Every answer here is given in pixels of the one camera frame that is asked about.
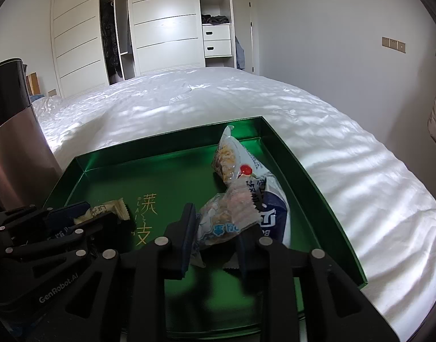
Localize white cereal snack packet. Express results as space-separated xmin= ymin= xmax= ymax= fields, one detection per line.
xmin=211 ymin=125 xmax=272 ymax=186

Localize dark hanging clothes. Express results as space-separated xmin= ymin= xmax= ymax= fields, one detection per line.
xmin=100 ymin=2 xmax=124 ymax=82

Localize blue and white milk packet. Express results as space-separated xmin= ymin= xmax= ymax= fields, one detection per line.
xmin=239 ymin=173 xmax=291 ymax=248

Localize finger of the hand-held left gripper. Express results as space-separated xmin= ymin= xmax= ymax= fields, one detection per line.
xmin=4 ymin=214 xmax=122 ymax=257
xmin=0 ymin=202 xmax=92 ymax=234

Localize green tray box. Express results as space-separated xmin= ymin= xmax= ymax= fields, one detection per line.
xmin=43 ymin=116 xmax=368 ymax=335

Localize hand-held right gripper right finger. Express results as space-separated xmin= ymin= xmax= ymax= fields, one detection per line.
xmin=238 ymin=228 xmax=399 ymax=342

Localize brown and black kettle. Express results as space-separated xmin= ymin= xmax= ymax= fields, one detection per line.
xmin=0 ymin=58 xmax=63 ymax=214

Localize wall switch panel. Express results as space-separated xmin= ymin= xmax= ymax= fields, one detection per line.
xmin=382 ymin=36 xmax=407 ymax=53

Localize white door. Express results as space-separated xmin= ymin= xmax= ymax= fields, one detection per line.
xmin=247 ymin=0 xmax=263 ymax=75

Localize folded dark clothes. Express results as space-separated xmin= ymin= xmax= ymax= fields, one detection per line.
xmin=201 ymin=14 xmax=231 ymax=25

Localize clear pink candy packet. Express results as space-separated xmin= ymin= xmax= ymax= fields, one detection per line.
xmin=194 ymin=182 xmax=263 ymax=268

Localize small beige snack packet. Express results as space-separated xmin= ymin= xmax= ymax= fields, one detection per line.
xmin=73 ymin=198 xmax=131 ymax=227

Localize blue hanging garment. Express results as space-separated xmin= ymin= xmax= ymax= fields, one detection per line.
xmin=234 ymin=36 xmax=247 ymax=70

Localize white wardrobe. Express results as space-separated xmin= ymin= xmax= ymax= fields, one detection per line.
xmin=50 ymin=0 xmax=236 ymax=97

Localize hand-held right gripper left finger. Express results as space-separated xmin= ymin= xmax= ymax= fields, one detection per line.
xmin=43 ymin=203 xmax=200 ymax=342

